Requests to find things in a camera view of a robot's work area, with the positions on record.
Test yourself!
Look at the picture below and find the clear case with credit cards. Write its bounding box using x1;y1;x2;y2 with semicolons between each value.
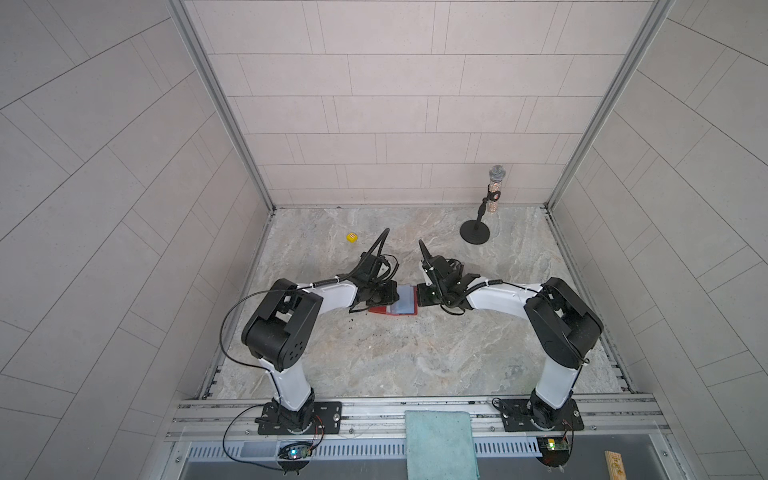
387;285;418;316

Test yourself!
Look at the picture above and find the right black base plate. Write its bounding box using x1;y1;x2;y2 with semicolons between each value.
492;395;584;432

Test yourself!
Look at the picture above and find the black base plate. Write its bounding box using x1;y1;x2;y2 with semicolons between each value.
492;395;584;432
255;399;343;436

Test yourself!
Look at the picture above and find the right green circuit board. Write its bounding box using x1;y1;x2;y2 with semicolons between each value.
536;437;571;468

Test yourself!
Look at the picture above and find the left green circuit board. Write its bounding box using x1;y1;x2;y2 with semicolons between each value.
278;442;314;461

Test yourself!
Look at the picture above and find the black microphone stand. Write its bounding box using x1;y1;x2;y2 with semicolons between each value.
460;165;506;245

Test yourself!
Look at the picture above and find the aluminium mounting rail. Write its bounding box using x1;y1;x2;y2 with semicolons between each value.
164;392;670;444

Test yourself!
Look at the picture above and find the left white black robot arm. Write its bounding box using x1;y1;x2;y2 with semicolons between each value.
241;254;399;433

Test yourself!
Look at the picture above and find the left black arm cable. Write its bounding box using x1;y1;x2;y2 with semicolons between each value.
218;227;391;472

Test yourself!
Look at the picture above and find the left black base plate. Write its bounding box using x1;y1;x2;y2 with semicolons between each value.
255;399;343;436

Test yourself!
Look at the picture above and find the red leather card holder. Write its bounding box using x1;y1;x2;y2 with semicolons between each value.
368;303;418;316

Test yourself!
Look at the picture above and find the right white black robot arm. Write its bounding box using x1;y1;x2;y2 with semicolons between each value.
417;249;604;431

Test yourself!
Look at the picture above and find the teal folded cloth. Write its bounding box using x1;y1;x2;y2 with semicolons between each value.
405;411;480;480

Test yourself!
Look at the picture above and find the wooden block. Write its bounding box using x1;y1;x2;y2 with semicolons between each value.
605;451;627;480

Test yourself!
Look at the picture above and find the green circuit board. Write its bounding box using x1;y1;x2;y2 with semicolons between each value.
536;437;571;468
278;442;314;461

